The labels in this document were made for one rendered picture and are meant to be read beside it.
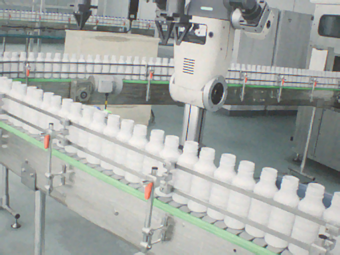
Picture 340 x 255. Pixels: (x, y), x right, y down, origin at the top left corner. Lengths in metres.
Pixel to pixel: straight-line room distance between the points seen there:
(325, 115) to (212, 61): 3.39
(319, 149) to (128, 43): 2.66
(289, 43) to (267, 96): 4.14
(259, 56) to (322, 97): 3.17
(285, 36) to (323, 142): 3.27
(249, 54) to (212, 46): 5.66
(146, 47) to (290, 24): 3.16
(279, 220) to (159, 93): 2.41
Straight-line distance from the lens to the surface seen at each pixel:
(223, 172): 1.09
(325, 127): 5.10
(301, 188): 1.69
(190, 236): 1.16
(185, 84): 1.88
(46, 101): 1.62
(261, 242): 1.07
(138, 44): 5.75
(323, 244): 0.91
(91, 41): 5.48
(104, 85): 2.94
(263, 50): 7.66
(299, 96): 4.32
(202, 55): 1.82
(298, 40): 8.25
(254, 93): 3.89
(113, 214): 1.34
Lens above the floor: 1.48
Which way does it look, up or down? 14 degrees down
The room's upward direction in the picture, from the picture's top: 6 degrees clockwise
